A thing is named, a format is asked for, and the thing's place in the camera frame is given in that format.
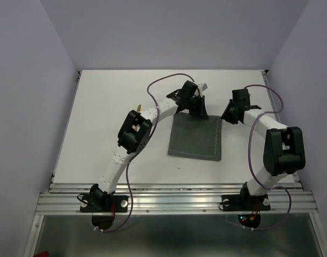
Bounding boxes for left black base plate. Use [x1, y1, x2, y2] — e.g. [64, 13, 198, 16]
[77, 194, 130, 214]

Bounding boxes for grey cloth napkin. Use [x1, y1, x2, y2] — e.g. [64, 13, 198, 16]
[168, 113, 222, 161]

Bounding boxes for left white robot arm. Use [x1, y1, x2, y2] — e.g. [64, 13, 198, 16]
[88, 80, 208, 211]

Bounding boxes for red object at corner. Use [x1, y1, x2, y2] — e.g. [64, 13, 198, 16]
[33, 251, 50, 257]

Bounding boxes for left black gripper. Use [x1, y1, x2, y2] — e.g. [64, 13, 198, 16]
[185, 95, 207, 119]

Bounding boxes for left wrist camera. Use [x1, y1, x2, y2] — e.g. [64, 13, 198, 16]
[197, 83, 208, 93]

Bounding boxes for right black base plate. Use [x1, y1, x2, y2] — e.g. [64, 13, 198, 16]
[219, 194, 271, 212]

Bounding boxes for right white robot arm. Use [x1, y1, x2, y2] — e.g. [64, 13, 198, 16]
[220, 88, 306, 211]

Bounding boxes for aluminium mounting rail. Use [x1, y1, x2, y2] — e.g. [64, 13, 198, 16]
[35, 182, 318, 215]

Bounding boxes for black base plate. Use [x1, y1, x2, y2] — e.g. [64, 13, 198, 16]
[219, 194, 271, 212]
[77, 194, 130, 214]

